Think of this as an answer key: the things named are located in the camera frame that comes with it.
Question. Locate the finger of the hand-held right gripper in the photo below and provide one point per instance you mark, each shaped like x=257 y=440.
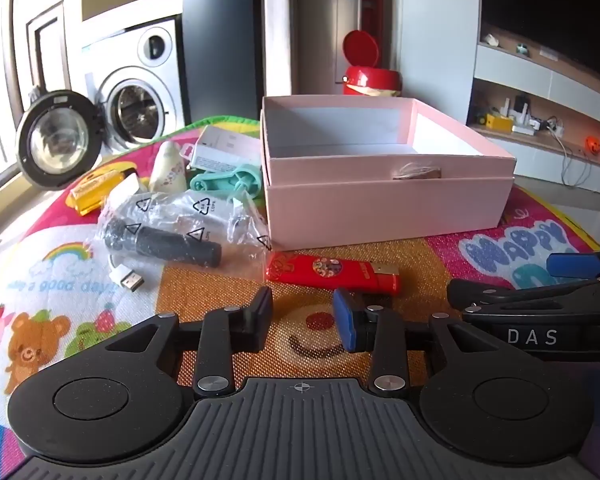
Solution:
x=510 y=296
x=572 y=265

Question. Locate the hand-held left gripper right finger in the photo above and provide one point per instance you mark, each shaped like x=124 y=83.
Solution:
x=346 y=320

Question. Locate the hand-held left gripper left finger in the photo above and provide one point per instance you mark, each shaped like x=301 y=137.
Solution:
x=260 y=320

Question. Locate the red printed lighter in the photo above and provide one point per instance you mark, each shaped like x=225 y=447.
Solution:
x=320 y=267

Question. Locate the pink cardboard box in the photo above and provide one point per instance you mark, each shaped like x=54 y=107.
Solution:
x=380 y=210

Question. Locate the cream lotion tube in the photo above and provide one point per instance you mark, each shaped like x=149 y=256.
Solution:
x=167 y=170

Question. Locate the white television cabinet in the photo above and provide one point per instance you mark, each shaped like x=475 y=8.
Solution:
x=535 y=160

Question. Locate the black cylindrical device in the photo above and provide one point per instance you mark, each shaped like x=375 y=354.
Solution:
x=170 y=246

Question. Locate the orange pumpkin toy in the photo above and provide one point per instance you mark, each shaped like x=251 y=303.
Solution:
x=593 y=145

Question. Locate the black cylinder in plastic bag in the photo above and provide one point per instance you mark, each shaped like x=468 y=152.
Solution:
x=180 y=210

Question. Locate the teal plastic clip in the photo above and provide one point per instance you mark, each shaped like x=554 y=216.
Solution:
x=220 y=182

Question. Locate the white power strip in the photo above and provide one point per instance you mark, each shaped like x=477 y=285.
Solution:
x=525 y=127

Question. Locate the yellow toy vehicle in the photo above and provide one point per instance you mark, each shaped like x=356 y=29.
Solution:
x=495 y=122

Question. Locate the small white carton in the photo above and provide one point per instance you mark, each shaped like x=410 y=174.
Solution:
x=225 y=147

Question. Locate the colourful cartoon play mat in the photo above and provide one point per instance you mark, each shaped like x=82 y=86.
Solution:
x=70 y=280

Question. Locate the yellow packet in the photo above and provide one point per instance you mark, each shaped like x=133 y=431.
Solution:
x=92 y=192

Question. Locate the red lidded bin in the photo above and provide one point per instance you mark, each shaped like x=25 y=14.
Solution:
x=370 y=77

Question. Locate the black television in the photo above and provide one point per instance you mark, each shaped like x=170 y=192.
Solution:
x=555 y=5

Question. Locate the silver washing machine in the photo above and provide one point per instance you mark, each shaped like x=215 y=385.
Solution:
x=155 y=70

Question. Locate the round washing machine door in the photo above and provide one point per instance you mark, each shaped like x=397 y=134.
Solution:
x=55 y=137

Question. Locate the brown wooden door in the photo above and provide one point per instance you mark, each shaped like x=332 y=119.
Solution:
x=47 y=45

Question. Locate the red hanging wall decoration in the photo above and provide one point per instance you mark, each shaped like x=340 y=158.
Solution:
x=372 y=0

